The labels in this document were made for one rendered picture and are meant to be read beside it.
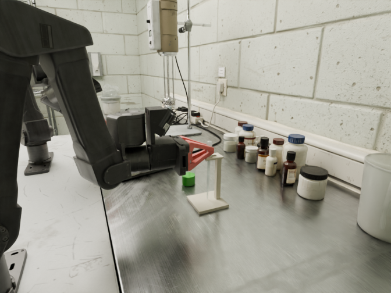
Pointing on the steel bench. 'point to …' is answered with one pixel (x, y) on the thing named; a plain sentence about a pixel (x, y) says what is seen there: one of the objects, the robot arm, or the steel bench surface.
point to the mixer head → (163, 27)
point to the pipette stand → (199, 203)
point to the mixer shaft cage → (168, 85)
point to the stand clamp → (190, 25)
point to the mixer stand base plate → (182, 131)
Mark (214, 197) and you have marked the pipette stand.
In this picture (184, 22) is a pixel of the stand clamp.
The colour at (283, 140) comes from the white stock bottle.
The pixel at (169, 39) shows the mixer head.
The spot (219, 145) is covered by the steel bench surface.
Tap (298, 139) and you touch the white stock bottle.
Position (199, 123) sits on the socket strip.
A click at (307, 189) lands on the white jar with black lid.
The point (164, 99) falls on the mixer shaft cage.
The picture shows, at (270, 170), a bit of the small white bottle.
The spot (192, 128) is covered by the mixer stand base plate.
